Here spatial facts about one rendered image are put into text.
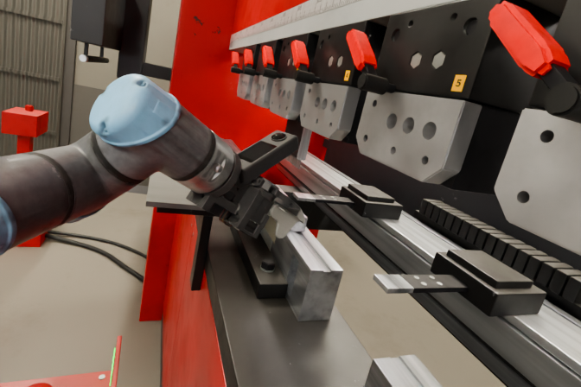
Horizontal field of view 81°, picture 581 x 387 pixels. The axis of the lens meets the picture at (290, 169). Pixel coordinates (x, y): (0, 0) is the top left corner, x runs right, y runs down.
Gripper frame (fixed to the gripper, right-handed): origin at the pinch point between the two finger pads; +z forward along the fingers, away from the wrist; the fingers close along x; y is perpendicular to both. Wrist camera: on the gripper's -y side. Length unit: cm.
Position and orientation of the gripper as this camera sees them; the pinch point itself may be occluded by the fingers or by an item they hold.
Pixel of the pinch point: (289, 208)
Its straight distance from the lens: 60.9
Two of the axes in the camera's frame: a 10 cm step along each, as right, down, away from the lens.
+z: 4.4, 4.4, 7.8
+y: -5.0, 8.4, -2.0
